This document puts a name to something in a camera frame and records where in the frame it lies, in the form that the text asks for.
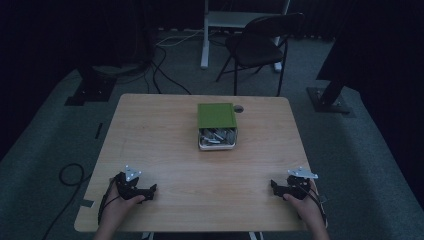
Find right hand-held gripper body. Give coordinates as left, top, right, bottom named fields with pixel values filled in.
left=282, top=166, right=319, bottom=201

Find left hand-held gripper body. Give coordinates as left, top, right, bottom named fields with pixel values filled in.
left=114, top=164, right=148, bottom=201

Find white drawer tray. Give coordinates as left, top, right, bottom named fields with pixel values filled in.
left=198, top=127, right=238, bottom=152

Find green box sleeve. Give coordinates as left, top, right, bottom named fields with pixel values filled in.
left=197, top=102, right=238, bottom=130

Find person's left hand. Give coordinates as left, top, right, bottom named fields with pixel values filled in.
left=99, top=181, right=146, bottom=229

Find person's right hand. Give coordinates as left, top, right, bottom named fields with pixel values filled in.
left=283, top=181, right=327, bottom=231

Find pile of small grey pieces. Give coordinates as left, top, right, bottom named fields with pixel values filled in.
left=199, top=128, right=237, bottom=146

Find black stand base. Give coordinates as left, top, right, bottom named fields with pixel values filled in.
left=64, top=64, right=118, bottom=107

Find black folding chair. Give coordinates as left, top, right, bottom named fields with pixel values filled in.
left=215, top=12, right=306, bottom=98

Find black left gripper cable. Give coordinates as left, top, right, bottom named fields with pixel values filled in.
left=97, top=179, right=121, bottom=225

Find looped black floor cable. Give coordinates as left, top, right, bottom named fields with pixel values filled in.
left=41, top=163, right=93, bottom=240

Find black stand with base plate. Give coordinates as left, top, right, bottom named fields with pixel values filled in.
left=306, top=0, right=356, bottom=116

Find white floor cable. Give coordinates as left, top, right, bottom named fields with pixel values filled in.
left=155, top=29, right=204, bottom=47

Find white desk frame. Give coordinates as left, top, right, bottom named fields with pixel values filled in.
left=200, top=0, right=291, bottom=73

